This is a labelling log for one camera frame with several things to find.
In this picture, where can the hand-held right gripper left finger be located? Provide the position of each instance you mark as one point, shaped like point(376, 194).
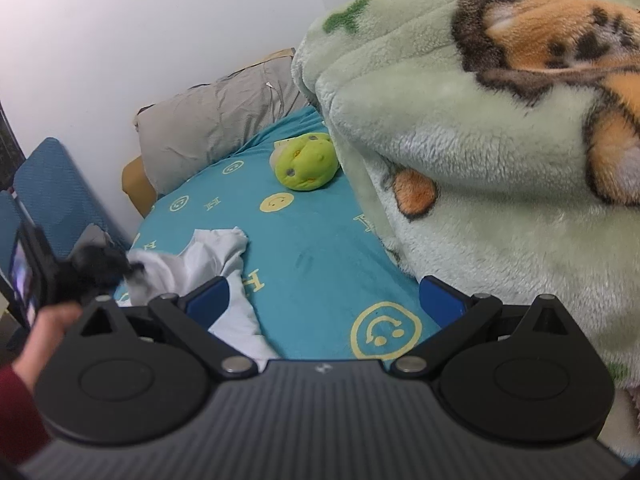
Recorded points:
point(210, 300)

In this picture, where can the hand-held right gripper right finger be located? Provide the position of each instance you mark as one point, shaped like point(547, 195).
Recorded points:
point(439, 302)

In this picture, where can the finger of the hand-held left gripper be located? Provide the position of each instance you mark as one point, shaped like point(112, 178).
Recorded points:
point(95, 270)

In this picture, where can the white shirt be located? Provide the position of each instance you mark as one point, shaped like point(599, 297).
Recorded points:
point(210, 255)

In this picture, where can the person's left forearm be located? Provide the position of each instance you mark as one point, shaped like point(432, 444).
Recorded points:
point(17, 415)

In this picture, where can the person's left hand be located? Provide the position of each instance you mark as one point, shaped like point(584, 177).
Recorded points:
point(47, 340)

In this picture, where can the grey cloth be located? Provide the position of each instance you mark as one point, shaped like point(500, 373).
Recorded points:
point(92, 237)

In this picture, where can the blue covered chair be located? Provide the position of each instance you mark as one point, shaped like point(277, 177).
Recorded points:
point(60, 190)
point(7, 245)

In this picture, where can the bed with teal printed sheet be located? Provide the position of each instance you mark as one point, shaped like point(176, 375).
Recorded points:
point(310, 250)

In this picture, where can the green printed fleece blanket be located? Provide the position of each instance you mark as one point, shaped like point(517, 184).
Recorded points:
point(490, 200)

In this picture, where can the dark window grille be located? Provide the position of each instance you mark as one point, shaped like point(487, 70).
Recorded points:
point(9, 155)

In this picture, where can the green plush toy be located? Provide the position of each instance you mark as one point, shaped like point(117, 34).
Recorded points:
point(307, 162)

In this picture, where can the grey pillow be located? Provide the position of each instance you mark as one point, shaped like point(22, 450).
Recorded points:
point(210, 120)

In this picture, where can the pink fleece blanket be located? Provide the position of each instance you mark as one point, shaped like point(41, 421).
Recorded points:
point(625, 425)

